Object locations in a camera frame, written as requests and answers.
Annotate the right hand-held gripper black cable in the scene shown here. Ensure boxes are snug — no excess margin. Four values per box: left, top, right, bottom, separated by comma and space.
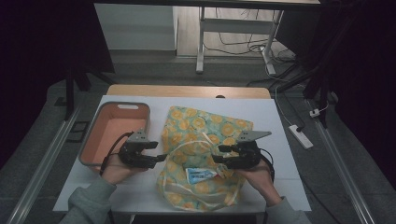
259, 147, 276, 184

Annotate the white table mat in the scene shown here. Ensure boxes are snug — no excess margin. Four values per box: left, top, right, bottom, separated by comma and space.
52, 94, 313, 217

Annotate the wooden table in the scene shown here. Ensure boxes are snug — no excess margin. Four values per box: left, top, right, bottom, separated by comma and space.
106, 83, 272, 100

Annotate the white cable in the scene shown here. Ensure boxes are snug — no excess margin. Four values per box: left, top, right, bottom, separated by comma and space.
264, 63, 295, 128

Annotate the black floor plate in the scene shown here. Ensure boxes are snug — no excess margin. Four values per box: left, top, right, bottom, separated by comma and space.
65, 120, 91, 144

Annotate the person's left hand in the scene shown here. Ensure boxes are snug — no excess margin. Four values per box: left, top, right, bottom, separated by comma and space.
100, 153, 148, 186

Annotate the black stand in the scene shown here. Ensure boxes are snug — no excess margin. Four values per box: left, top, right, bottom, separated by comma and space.
63, 60, 117, 121
276, 18, 358, 129

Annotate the black plug with cable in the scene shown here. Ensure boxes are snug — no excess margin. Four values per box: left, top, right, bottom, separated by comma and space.
277, 90, 307, 133

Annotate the pink basket with grey rim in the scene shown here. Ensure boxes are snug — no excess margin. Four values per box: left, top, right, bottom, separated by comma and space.
78, 101, 151, 175

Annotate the white desk frame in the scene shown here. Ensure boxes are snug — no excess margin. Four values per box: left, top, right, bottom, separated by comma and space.
195, 6, 285, 76

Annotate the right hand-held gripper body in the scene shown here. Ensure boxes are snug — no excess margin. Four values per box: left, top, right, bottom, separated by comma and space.
228, 129, 273, 171

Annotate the metal floor rail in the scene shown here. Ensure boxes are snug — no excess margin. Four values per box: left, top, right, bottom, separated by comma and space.
5, 105, 82, 224
313, 119, 376, 224

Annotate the left hand-held gripper black cable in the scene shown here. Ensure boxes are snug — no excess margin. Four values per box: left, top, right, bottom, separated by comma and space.
98, 131, 135, 175

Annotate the hand-held gripper black cable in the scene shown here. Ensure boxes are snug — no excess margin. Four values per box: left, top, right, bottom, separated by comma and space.
98, 131, 135, 175
259, 147, 276, 184

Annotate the tangle of floor cables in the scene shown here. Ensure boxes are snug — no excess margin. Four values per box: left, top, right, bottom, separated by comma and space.
203, 7, 297, 64

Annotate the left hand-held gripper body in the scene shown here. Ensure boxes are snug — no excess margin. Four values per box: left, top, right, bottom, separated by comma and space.
119, 129, 157, 170

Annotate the person's right hand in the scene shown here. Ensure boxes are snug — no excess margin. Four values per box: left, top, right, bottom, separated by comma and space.
232, 159, 283, 208

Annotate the orange print cloth tote bag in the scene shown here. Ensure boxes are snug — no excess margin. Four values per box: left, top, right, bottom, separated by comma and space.
155, 105, 255, 213

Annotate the white power strip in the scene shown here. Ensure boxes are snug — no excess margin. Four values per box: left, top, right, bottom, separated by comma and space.
287, 123, 315, 150

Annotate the blue and white toothpaste tube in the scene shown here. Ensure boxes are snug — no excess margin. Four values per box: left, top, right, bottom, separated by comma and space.
185, 166, 223, 186

